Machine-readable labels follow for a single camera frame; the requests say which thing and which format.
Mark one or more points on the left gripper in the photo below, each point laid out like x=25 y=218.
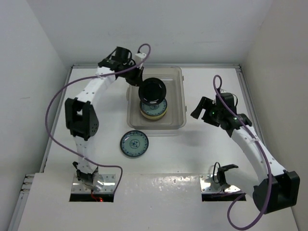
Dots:
x=136 y=79

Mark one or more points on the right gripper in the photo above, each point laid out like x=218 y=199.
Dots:
x=204 y=103

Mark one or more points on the black plate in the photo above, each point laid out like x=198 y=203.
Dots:
x=152 y=91

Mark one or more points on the teal patterned plate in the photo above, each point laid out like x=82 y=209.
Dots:
x=154 y=109
x=134 y=143

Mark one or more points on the yellow patterned plate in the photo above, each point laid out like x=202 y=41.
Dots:
x=143 y=112

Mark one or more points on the cream plate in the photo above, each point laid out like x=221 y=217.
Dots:
x=153 y=117

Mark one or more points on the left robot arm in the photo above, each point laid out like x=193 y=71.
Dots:
x=80 y=116

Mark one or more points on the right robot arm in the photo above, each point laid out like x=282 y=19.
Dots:
x=274 y=184

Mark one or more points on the clear plastic bin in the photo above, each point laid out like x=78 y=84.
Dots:
x=175 y=116

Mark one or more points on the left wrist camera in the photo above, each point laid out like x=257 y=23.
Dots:
x=139 y=57

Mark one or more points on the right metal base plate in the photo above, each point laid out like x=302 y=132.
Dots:
x=209 y=185

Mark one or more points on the metal base plate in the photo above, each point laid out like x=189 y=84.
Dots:
x=209 y=185
x=106 y=185

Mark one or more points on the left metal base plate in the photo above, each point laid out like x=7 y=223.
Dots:
x=106 y=185

